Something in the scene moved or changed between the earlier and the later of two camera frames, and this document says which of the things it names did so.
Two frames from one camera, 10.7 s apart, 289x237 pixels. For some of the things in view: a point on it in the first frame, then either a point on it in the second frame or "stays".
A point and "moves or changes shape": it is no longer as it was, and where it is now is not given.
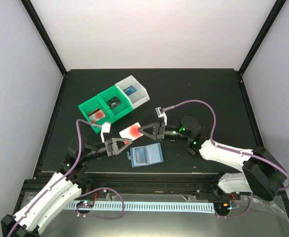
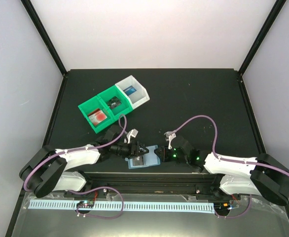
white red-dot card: (131, 132) moves or changes shape
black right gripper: (159, 132) to (163, 157)
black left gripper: (113, 141) to (135, 151)
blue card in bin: (129, 90) stays
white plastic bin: (136, 93) stays
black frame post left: (45, 36) stays
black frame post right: (262, 36) stays
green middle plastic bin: (115, 102) stays
